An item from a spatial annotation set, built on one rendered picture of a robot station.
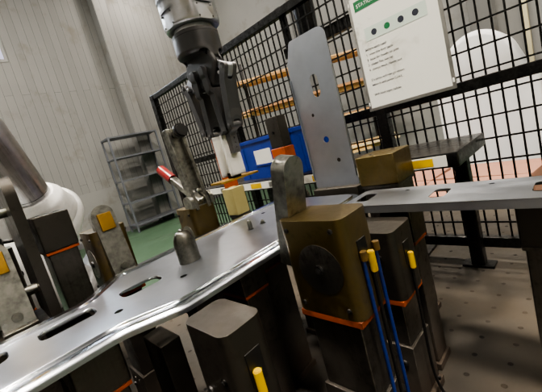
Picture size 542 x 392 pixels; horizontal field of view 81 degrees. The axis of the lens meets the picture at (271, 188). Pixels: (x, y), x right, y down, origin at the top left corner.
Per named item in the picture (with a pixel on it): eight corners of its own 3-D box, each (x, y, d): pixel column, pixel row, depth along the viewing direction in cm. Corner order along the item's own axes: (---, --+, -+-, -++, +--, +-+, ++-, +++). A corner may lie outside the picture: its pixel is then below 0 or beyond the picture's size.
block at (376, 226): (452, 427, 44) (411, 235, 40) (373, 394, 52) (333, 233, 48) (466, 389, 49) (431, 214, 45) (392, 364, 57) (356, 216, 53)
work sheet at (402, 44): (456, 87, 76) (432, -51, 71) (369, 112, 92) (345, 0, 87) (459, 87, 77) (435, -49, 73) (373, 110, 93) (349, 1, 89)
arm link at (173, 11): (171, -25, 44) (184, 19, 45) (223, -15, 50) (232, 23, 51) (144, 6, 51) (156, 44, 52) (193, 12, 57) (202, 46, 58)
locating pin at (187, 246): (189, 276, 46) (175, 233, 45) (178, 273, 48) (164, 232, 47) (207, 266, 48) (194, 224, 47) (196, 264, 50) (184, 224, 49)
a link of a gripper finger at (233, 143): (228, 123, 53) (239, 118, 51) (237, 152, 54) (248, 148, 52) (221, 124, 52) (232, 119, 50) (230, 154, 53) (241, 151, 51)
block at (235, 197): (275, 342, 72) (230, 188, 67) (264, 338, 75) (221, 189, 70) (285, 333, 75) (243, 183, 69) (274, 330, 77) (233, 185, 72)
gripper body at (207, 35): (160, 42, 52) (177, 99, 53) (187, 18, 46) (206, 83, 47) (199, 43, 57) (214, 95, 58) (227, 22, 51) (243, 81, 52)
